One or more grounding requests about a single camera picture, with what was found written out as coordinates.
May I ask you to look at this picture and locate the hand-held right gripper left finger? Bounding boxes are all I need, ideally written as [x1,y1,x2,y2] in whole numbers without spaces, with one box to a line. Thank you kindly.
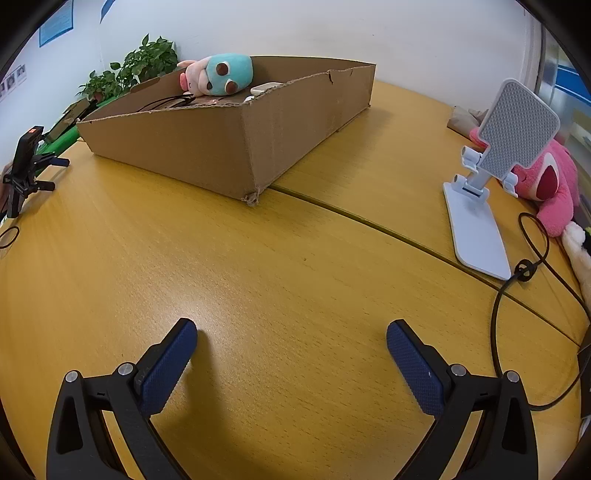
[46,318,199,480]

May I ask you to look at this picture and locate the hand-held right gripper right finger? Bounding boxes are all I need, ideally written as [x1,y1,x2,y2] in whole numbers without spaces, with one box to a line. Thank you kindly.
[386,319,539,480]

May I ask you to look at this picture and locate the brown cardboard box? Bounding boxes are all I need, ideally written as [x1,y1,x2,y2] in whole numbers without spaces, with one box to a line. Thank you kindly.
[76,56,376,204]

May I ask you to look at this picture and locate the blue and pink plush toy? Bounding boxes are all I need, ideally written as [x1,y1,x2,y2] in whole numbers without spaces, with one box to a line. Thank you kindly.
[178,53,254,97]

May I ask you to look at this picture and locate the green plastic stand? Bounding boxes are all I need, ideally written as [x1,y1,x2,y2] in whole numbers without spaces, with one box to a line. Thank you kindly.
[39,121,105,158]

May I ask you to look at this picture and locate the large green potted plant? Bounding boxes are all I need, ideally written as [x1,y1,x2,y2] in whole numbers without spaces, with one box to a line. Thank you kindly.
[110,33,179,89]

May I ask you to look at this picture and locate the cream plush toy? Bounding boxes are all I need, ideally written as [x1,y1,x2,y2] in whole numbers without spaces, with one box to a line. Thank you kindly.
[561,222,591,321]

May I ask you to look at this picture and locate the white case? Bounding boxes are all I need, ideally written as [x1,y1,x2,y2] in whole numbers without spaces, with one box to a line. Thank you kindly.
[250,82,291,96]

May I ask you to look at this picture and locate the pink plush bear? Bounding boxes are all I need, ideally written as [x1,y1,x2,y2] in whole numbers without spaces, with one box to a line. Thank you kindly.
[468,127,581,239]

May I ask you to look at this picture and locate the grey cloth bag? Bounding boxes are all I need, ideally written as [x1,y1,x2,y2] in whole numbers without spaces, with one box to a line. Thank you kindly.
[447,105,491,137]

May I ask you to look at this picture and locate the white folding phone stand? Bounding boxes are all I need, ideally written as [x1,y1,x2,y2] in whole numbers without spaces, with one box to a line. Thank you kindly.
[442,79,561,281]

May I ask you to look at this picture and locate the long black cable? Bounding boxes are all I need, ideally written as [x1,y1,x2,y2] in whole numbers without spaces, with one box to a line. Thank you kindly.
[491,212,591,412]

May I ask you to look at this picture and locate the thin black cable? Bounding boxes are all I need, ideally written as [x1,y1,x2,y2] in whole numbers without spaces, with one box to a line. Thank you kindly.
[135,93,197,112]

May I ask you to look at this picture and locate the blue wall poster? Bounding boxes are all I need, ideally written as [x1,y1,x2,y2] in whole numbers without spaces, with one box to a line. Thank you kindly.
[39,0,75,48]

